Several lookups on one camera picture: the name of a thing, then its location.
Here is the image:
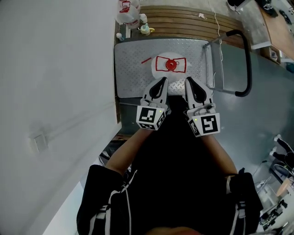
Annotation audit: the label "white cable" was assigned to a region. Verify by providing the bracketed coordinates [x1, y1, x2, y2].
[208, 0, 225, 89]

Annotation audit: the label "white wall socket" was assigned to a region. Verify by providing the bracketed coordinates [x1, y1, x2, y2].
[28, 134, 50, 153]

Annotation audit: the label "person's left forearm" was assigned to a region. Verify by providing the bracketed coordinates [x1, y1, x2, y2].
[104, 127, 153, 178]

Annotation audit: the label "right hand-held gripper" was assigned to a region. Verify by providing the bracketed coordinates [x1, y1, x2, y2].
[183, 77, 221, 138]

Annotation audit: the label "metal platform cart black handle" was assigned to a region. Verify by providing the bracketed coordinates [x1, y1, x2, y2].
[114, 29, 253, 99]

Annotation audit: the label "clear water jug red cap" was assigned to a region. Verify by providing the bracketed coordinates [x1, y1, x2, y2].
[150, 51, 192, 96]

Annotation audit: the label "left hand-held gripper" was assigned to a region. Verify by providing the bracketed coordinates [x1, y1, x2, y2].
[136, 76, 171, 131]

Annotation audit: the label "person's right forearm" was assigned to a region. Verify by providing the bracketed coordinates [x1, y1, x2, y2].
[200, 134, 239, 178]

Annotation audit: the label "brown wooden slatted platform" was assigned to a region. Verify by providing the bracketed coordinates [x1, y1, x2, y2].
[125, 5, 244, 49]

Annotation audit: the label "yellow green toddler cup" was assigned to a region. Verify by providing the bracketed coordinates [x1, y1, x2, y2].
[137, 22, 156, 37]

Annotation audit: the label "person's black clothing white stripes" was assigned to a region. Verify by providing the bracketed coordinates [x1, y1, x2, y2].
[76, 94, 264, 235]

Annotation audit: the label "clear water jug red label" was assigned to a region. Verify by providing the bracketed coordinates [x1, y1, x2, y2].
[115, 1, 141, 30]

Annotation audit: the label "black and white machine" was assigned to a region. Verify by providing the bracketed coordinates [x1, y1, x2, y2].
[259, 198, 289, 231]

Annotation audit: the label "wooden desk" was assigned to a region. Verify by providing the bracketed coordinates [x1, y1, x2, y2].
[257, 0, 294, 69]

